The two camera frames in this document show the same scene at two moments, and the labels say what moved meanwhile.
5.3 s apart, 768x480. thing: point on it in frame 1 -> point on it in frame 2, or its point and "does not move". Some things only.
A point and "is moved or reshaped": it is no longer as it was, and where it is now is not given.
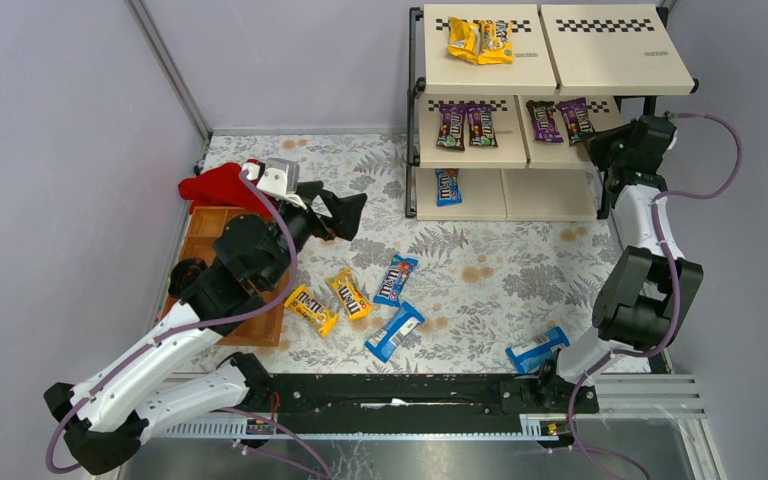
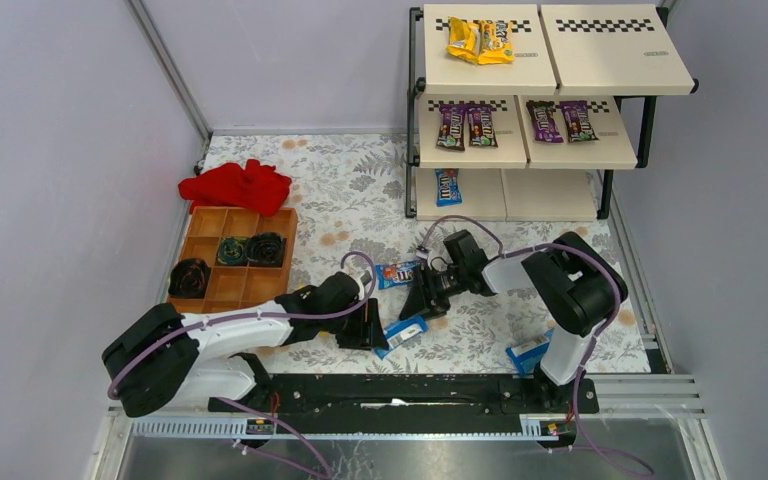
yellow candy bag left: x=464 y=39 does not move
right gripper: x=611 y=148 -> x=431 y=291
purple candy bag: x=576 y=115 does not move
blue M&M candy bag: x=395 y=280 is moved or reshaped
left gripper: x=317 y=210 -> x=360 y=329
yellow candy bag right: x=496 y=42 does not move
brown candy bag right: x=480 y=125 does not move
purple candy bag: x=546 y=127 does not move
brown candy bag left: x=451 y=134 does not move
